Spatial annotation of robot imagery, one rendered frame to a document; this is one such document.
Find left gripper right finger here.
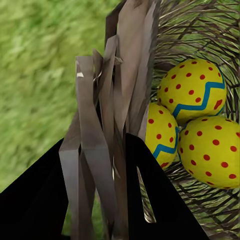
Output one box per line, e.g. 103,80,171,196
125,133,210,240

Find wicker basket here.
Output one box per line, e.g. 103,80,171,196
58,0,240,240

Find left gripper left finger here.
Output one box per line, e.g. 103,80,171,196
0,139,82,240

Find easter egg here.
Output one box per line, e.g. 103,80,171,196
177,115,240,190
156,57,228,127
145,101,180,171

